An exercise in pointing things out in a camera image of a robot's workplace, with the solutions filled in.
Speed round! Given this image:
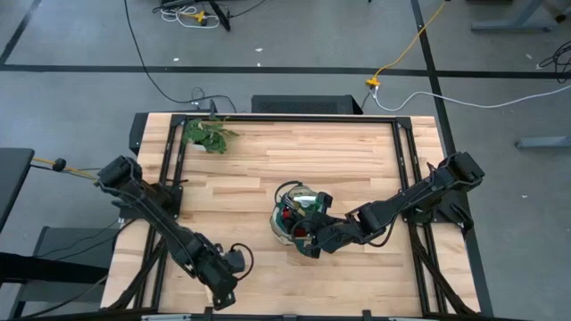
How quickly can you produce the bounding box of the yellow extension cable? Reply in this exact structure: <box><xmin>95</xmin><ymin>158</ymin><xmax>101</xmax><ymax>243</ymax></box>
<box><xmin>366</xmin><ymin>0</ymin><xmax>448</xmax><ymax>87</ymax></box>

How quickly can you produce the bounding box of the white coiled cable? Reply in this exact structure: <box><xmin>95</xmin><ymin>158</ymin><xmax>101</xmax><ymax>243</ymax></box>
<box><xmin>160</xmin><ymin>4</ymin><xmax>221</xmax><ymax>29</ymax></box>

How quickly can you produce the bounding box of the small black adapter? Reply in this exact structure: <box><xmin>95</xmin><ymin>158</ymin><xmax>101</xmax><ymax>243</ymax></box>
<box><xmin>191</xmin><ymin>98</ymin><xmax>219</xmax><ymax>113</ymax></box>

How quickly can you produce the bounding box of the grey floor bar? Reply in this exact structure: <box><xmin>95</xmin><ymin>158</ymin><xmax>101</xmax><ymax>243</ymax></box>
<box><xmin>514</xmin><ymin>136</ymin><xmax>571</xmax><ymax>150</ymax></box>

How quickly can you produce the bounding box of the black aluminium table frame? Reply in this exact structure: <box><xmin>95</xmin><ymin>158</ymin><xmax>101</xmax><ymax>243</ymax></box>
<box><xmin>104</xmin><ymin>113</ymin><xmax>481</xmax><ymax>321</ymax></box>

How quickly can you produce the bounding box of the dark side table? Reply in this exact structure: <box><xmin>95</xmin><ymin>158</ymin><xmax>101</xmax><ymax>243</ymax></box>
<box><xmin>0</xmin><ymin>147</ymin><xmax>36</xmax><ymax>233</ymax></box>

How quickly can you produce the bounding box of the red black-tipped gardening glove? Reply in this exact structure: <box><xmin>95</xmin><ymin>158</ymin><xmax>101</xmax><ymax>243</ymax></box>
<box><xmin>280</xmin><ymin>208</ymin><xmax>310</xmax><ymax>239</ymax></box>

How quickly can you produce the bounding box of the silver aluminium bar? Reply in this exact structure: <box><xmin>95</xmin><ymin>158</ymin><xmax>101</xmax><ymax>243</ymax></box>
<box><xmin>141</xmin><ymin>314</ymin><xmax>194</xmax><ymax>321</ymax></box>

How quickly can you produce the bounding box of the black cable bundle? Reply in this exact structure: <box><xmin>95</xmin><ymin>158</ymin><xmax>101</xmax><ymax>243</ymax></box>
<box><xmin>537</xmin><ymin>40</ymin><xmax>571</xmax><ymax>84</ymax></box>

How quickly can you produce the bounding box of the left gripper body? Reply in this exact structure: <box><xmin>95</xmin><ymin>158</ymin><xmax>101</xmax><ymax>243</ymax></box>
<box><xmin>189</xmin><ymin>243</ymin><xmax>240</xmax><ymax>301</ymax></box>

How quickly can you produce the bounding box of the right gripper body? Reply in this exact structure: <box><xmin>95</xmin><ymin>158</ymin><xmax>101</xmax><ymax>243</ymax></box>
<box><xmin>302</xmin><ymin>192</ymin><xmax>365</xmax><ymax>260</ymax></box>

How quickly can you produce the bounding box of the black stand leg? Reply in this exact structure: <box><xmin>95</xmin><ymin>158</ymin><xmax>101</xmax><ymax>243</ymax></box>
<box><xmin>206</xmin><ymin>0</ymin><xmax>232</xmax><ymax>32</ymax></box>

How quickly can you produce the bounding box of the black box under table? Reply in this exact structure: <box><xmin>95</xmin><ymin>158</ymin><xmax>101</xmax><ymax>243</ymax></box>
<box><xmin>128</xmin><ymin>112</ymin><xmax>149</xmax><ymax>156</ymax></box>

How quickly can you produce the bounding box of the green spray bottle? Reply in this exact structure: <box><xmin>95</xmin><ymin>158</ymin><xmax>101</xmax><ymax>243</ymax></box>
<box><xmin>291</xmin><ymin>192</ymin><xmax>324</xmax><ymax>215</ymax></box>

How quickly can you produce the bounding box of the black computer case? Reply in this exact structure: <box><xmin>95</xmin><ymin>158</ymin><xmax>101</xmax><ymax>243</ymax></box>
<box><xmin>251</xmin><ymin>94</ymin><xmax>364</xmax><ymax>115</ymax></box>

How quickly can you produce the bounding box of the black floor cable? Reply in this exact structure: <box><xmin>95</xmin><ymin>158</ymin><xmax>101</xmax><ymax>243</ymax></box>
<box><xmin>123</xmin><ymin>0</ymin><xmax>238</xmax><ymax>112</ymax></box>

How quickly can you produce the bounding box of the grey desk leg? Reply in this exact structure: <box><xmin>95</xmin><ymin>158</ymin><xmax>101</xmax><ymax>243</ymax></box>
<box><xmin>470</xmin><ymin>0</ymin><xmax>564</xmax><ymax>33</ymax></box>

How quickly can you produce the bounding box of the green potted plant white pot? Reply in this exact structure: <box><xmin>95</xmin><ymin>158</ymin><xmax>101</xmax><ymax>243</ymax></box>
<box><xmin>182</xmin><ymin>114</ymin><xmax>241</xmax><ymax>155</ymax></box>

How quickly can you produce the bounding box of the yellow rod with black knob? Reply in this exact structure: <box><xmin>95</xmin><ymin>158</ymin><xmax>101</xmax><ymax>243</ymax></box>
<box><xmin>29</xmin><ymin>156</ymin><xmax>100</xmax><ymax>181</ymax></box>

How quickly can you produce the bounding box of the white floor cable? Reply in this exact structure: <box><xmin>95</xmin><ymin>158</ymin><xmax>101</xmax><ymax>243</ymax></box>
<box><xmin>372</xmin><ymin>84</ymin><xmax>571</xmax><ymax>112</ymax></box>

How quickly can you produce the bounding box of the cream green canvas gardening bag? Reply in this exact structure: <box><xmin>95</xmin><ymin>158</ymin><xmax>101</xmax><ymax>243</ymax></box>
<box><xmin>269</xmin><ymin>179</ymin><xmax>335</xmax><ymax>250</ymax></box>

